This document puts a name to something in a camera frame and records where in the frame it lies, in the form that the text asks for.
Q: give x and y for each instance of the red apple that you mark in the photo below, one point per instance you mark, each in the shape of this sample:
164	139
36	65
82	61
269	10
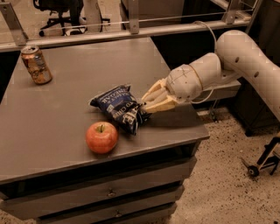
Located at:
101	137

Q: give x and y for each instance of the blue chip bag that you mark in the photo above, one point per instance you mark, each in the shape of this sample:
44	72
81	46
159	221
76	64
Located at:
121	106

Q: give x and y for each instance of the black office chair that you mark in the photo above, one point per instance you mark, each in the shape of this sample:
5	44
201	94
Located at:
69	11

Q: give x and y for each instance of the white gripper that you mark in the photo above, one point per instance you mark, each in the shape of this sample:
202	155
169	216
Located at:
183	82

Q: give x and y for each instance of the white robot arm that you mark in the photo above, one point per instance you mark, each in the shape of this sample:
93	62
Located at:
236	55

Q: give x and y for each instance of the orange soda can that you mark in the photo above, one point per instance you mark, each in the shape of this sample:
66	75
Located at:
35	63

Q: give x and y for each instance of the grey drawer cabinet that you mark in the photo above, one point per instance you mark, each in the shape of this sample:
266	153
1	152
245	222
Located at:
73	151

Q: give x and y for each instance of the black wheeled cart base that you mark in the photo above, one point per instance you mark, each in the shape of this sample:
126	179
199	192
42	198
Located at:
269	158

